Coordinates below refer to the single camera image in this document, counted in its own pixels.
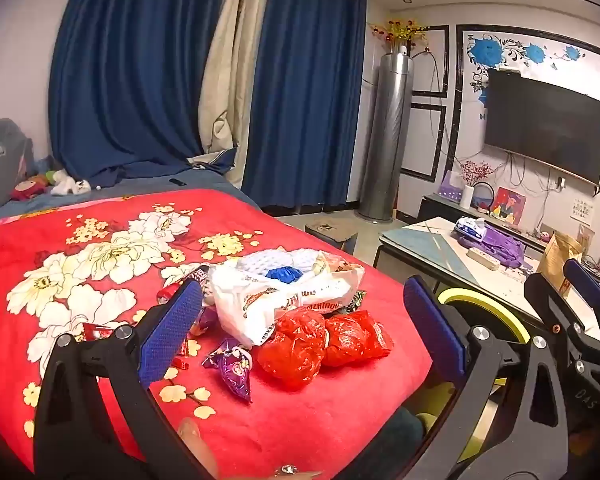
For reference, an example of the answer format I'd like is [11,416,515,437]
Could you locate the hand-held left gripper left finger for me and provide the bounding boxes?
[32,277,216,480]

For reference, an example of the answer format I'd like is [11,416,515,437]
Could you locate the white vase with red flowers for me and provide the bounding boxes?
[457,160,496,209]

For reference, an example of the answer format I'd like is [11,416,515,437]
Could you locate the red floral blanket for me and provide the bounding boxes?
[0,187,433,476]

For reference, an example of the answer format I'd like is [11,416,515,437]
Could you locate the purple fabric bag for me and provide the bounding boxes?
[462,225,526,268]

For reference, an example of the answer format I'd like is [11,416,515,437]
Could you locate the purple snack wrapper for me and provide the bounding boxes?
[201,337,255,403]

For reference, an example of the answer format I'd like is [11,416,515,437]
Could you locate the red plush toy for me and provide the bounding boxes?
[11,180,46,202]

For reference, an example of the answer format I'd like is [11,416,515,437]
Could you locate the person's left hand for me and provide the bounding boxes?
[177,417,326,480]

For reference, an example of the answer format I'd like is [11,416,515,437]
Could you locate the white wall calendar sheet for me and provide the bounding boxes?
[572,197,596,226]

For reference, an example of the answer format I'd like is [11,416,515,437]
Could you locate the dark green snack wrapper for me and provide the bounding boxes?
[337,290,368,316]

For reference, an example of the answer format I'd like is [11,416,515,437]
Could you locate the white plush toy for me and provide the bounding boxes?
[50,178,91,197]

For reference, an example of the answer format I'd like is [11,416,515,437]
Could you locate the black wall television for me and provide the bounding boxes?
[482,67,600,186]

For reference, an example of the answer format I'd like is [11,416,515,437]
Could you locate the yellow red artificial flowers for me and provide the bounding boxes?
[370,19,431,51]

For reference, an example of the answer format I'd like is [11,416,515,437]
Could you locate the blue square stool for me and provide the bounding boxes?
[305,217,358,256]

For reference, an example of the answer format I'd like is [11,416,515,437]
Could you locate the blue white tissue pack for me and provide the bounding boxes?
[452,216,491,241]

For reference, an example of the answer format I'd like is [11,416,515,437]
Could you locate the marble top coffee table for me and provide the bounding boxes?
[372,217,600,356]

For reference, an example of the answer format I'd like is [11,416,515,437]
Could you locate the beige curtain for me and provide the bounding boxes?
[197,0,276,188]

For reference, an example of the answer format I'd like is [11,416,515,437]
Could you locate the blue bed sheet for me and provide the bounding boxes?
[0,162,261,226]

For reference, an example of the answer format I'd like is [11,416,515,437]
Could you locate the blue plastic wrapper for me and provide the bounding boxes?
[267,266,303,283]

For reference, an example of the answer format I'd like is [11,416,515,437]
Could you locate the colourful framed painting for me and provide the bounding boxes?
[492,187,527,223]

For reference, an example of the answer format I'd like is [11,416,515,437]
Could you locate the round blue ornament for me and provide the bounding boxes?
[472,182,496,211]

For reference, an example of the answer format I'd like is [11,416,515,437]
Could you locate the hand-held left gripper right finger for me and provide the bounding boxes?
[402,275,573,480]

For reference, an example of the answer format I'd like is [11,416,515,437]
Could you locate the black tv cabinet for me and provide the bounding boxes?
[417,194,600,271]

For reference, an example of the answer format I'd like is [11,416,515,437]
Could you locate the small red candy wrapper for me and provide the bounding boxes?
[82,322,116,342]

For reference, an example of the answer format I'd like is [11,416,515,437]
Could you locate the wide blue curtain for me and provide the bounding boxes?
[47,0,241,186]

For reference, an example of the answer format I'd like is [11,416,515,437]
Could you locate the red snack wrapper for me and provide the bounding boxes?
[157,266,213,306]

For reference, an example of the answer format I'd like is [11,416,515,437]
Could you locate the dark green cloth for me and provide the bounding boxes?
[375,407,426,466]

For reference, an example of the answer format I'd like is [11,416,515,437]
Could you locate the purple box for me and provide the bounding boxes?
[439,170,463,203]

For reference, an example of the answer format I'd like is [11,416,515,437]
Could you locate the silver tower air conditioner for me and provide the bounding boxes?
[355,45,413,223]

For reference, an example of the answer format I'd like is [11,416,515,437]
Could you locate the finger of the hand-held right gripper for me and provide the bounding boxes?
[562,258,600,333]
[524,272,600,361]

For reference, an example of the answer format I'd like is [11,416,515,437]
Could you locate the grey pillow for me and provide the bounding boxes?
[0,117,36,221]

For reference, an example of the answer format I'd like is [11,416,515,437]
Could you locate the white foam fruit net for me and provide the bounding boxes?
[235,252,326,281]

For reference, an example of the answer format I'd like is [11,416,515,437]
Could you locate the yellow rimmed trash bin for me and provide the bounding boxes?
[415,287,531,466]

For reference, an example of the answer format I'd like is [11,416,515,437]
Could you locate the beige power strip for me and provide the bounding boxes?
[466,246,501,271]

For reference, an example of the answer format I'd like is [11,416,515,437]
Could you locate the red plastic bag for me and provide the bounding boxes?
[322,310,396,368]
[257,308,328,391]

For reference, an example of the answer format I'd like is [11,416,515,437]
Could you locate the white printed plastic bag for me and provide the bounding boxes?
[207,252,366,348]

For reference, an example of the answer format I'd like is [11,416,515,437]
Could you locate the brown paper bag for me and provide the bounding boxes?
[536,231,586,293]

